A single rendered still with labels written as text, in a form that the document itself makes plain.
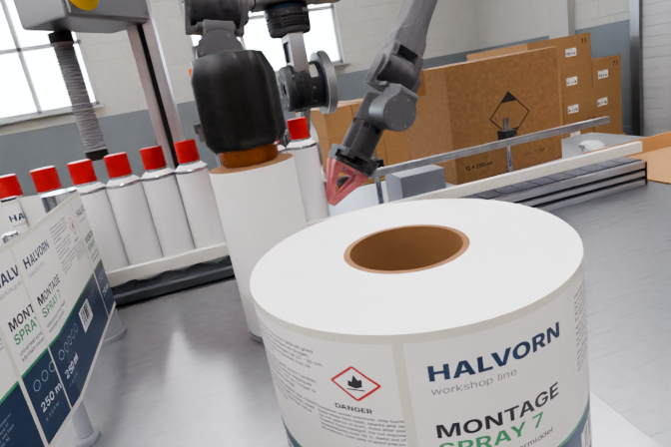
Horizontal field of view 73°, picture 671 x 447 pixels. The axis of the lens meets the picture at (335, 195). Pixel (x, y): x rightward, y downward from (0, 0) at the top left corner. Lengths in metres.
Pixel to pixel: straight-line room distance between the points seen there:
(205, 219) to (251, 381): 0.35
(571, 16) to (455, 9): 1.93
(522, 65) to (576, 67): 3.58
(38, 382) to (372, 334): 0.27
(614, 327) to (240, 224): 0.41
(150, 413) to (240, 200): 0.21
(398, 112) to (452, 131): 0.36
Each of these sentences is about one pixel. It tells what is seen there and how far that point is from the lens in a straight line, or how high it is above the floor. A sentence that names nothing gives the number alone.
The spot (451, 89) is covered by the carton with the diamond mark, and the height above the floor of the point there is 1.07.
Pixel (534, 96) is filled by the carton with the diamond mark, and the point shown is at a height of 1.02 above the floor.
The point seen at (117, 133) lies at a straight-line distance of 6.28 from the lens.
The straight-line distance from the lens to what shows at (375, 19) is 6.87.
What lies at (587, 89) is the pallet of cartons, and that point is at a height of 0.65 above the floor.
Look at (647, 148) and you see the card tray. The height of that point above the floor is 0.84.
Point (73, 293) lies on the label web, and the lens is 0.49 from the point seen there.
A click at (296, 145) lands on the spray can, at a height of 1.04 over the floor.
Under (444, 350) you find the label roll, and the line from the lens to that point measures 0.21.
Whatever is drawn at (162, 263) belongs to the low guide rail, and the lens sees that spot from 0.76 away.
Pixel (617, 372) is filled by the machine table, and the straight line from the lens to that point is 0.52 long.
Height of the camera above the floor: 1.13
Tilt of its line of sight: 14 degrees down
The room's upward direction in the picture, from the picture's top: 10 degrees counter-clockwise
